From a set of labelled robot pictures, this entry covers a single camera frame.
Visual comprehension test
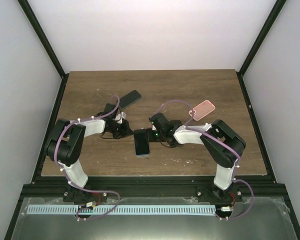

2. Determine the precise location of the purple cable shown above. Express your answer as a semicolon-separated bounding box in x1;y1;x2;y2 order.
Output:
156;99;255;221
54;94;121;222

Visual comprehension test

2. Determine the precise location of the blue-edged dark phone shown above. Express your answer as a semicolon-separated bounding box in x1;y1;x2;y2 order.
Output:
133;129;150;157
119;90;142;109

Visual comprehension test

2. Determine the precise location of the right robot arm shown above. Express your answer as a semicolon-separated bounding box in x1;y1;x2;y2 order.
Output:
148;112;247;202

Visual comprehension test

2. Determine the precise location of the black frame post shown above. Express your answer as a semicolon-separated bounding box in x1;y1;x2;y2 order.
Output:
238;0;287;76
17;0;66;79

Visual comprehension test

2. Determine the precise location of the right black frame post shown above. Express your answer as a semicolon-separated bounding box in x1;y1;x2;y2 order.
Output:
238;0;287;76

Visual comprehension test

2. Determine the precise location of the white slotted cable duct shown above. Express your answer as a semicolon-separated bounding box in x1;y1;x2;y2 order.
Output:
26;204;216;216

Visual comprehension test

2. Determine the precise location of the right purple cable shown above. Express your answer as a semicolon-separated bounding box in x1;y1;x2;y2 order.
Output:
156;99;255;221

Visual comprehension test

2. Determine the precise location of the black aluminium frame rail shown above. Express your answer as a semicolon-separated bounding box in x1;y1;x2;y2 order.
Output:
20;176;288;203

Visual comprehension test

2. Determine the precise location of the left black frame post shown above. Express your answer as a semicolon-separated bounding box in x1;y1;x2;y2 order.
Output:
17;0;66;79

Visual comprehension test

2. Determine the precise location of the pink phone case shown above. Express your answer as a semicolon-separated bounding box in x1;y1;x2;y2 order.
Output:
188;100;216;122

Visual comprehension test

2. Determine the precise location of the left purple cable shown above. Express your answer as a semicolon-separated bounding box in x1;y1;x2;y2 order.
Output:
54;94;121;222

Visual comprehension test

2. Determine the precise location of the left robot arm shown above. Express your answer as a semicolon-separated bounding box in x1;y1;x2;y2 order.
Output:
44;103;133;202

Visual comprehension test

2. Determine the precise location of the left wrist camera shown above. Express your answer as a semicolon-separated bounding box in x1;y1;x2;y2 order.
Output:
114;112;127;124

